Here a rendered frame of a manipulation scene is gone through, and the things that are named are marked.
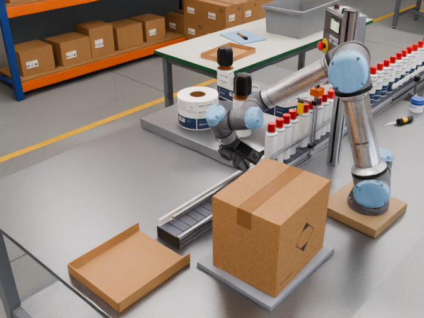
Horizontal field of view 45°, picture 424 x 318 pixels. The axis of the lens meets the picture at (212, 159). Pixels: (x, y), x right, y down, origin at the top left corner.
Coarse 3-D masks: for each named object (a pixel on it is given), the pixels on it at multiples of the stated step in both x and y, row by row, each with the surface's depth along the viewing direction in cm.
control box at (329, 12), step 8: (328, 8) 207; (328, 16) 206; (336, 16) 199; (360, 16) 195; (328, 24) 207; (360, 24) 196; (328, 32) 208; (360, 32) 198; (328, 40) 209; (360, 40) 200; (328, 48) 209
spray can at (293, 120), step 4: (292, 112) 213; (296, 112) 213; (292, 116) 213; (296, 116) 214; (292, 120) 214; (296, 120) 215; (292, 124) 214; (296, 124) 215; (292, 128) 215; (296, 128) 216; (292, 132) 216; (296, 132) 217; (292, 136) 217; (296, 136) 218; (292, 140) 218; (296, 144) 221; (292, 148) 220; (292, 152) 221
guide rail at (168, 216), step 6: (258, 162) 212; (234, 174) 202; (222, 180) 198; (228, 180) 200; (216, 186) 195; (204, 192) 191; (192, 198) 188; (198, 198) 188; (186, 204) 184; (174, 210) 181; (162, 216) 178; (168, 216) 179; (162, 222) 177
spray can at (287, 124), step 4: (284, 116) 209; (288, 116) 209; (284, 120) 210; (288, 120) 210; (284, 124) 211; (288, 124) 211; (288, 128) 211; (288, 132) 212; (288, 136) 213; (288, 140) 214; (284, 152) 216; (288, 152) 217; (284, 156) 217; (288, 156) 218; (284, 160) 218
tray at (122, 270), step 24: (120, 240) 178; (144, 240) 179; (72, 264) 165; (96, 264) 169; (120, 264) 168; (144, 264) 168; (168, 264) 168; (96, 288) 155; (120, 288) 159; (144, 288) 156; (120, 312) 150
